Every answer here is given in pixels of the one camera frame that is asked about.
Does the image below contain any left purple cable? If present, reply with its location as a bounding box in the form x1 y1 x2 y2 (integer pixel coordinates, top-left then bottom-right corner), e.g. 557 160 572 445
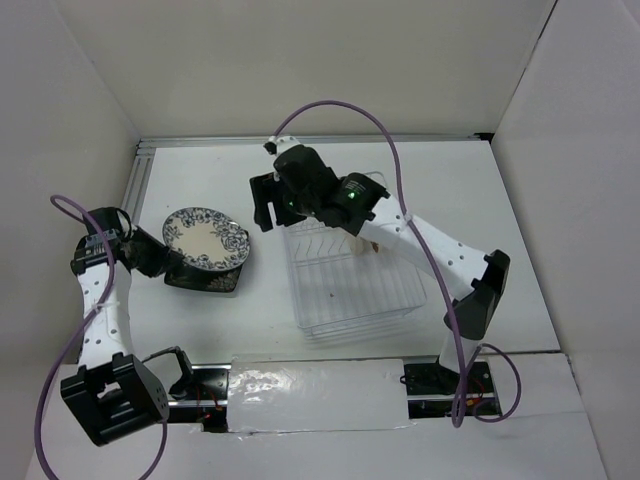
35 194 170 480

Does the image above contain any black square plate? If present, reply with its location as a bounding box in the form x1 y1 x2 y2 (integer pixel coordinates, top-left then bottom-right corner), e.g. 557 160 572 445
164 255 244 294

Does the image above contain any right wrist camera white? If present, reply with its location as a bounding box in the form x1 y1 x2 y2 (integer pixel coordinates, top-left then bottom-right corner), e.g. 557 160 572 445
263 135 302 157

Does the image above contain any beige plate blue swirl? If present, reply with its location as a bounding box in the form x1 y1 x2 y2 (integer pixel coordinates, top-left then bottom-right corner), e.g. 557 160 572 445
349 238 367 255

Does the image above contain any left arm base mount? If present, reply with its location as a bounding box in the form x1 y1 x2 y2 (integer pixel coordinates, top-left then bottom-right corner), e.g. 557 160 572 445
167 364 231 433

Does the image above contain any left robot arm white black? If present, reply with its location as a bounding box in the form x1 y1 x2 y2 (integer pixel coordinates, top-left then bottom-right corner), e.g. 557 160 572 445
60 207 198 446

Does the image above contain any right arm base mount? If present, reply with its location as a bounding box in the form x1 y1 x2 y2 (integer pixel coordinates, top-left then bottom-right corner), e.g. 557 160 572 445
400 361 502 420

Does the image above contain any white wire dish rack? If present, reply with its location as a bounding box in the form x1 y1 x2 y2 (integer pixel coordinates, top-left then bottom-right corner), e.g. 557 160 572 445
283 218 427 343

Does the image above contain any blue floral white plate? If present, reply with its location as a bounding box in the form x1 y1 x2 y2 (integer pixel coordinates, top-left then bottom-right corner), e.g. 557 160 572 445
162 207 251 272

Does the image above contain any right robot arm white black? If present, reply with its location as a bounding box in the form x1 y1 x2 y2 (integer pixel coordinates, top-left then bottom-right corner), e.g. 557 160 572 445
249 137 510 392

